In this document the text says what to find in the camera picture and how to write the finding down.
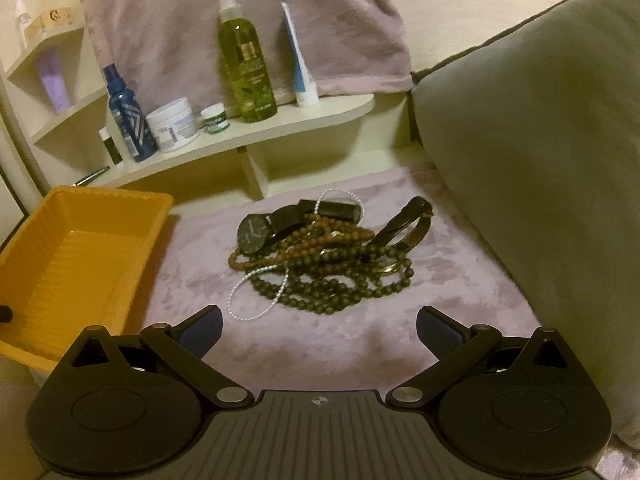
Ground black wrist watch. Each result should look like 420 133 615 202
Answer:
236 200 363 256

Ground orange plastic tray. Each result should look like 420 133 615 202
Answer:
1 186 174 373

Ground dark wooden bead necklace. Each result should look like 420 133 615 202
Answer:
249 238 416 317

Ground black leather bracelet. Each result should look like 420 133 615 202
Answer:
368 196 434 256

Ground brown wooden bead necklace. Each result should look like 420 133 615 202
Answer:
226 212 377 281

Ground white pearl necklace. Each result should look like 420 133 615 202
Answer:
226 187 362 323

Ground mauve velvet table cloth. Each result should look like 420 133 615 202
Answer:
134 162 538 391

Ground black tube white cap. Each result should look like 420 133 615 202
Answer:
73 166 111 186

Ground small black white-capped bottle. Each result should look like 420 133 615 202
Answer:
99 127 124 167

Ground white cream jar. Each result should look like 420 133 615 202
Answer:
146 98 198 153

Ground dark blue spray bottle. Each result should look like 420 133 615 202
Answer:
103 64 157 162

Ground small green-label jar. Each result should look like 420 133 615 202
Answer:
201 103 230 134

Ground grey green cushion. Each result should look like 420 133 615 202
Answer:
412 0 639 446

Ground white corner shelf unit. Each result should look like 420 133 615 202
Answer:
1 9 374 188

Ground green oil spray bottle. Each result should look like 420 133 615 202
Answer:
218 0 278 122

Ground blue white tube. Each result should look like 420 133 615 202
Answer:
281 1 319 107

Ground lavender tube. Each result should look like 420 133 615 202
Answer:
35 47 70 113

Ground mauve hanging towel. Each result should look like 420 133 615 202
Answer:
80 0 411 114

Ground beige round box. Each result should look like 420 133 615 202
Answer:
23 6 78 44

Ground small clear bottle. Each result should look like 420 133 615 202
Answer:
15 0 32 49

